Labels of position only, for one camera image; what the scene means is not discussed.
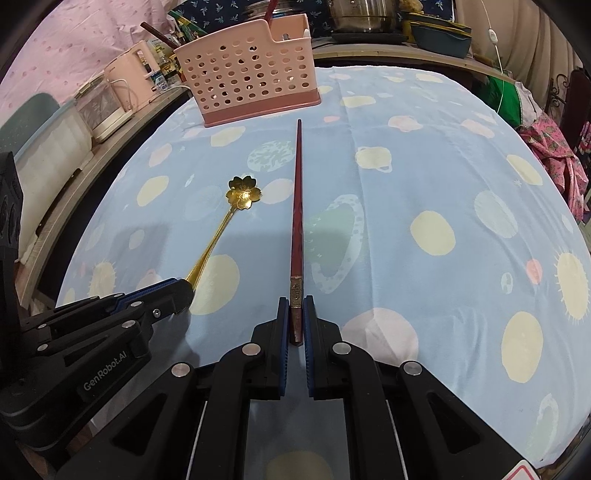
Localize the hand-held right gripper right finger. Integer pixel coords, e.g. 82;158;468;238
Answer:
303;294;528;480

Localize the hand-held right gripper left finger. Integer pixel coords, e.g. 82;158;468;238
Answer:
55;296;291;480

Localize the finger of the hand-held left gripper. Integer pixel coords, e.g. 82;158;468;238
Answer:
54;277;185;325
21;281;195;357

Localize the gold flower spoon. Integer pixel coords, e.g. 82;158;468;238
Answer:
185;174;264;294

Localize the pink perforated utensil basket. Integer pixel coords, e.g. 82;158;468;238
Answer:
174;13;321;129

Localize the blue planet print tablecloth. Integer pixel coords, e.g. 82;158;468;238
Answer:
55;65;591;467

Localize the storage box with teal lid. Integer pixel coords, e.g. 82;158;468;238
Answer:
0;92;93;195

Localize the pink electric kettle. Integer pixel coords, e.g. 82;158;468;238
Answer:
102;41;162;109

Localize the brown wooden stick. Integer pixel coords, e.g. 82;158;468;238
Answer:
140;21;174;49

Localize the pink dotted curtain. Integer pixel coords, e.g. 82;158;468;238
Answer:
0;0;185;125

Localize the navy patterned cloth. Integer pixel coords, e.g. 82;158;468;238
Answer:
178;0;338;35

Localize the stacked steel steamer pot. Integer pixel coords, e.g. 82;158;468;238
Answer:
244;0;301;21

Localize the wooden side counter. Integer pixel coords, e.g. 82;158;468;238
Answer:
311;39;518;88

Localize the pink floral cloth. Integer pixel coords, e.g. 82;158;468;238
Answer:
517;113;591;222

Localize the green cloth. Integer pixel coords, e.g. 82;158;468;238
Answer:
485;74;525;127

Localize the black induction cooker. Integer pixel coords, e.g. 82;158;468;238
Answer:
331;28;409;44

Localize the blue baking dish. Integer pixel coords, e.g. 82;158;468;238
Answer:
410;21;472;58

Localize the steel cooking pot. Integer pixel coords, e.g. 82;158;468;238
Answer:
327;0;398;31

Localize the yellow baking dish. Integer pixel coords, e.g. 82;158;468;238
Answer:
402;9;472;31

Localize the dark wooden chair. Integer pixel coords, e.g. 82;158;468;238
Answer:
547;67;591;153

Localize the beige curtain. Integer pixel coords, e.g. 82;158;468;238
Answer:
455;0;583;88

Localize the white cable with switch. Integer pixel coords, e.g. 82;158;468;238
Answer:
480;0;506;114

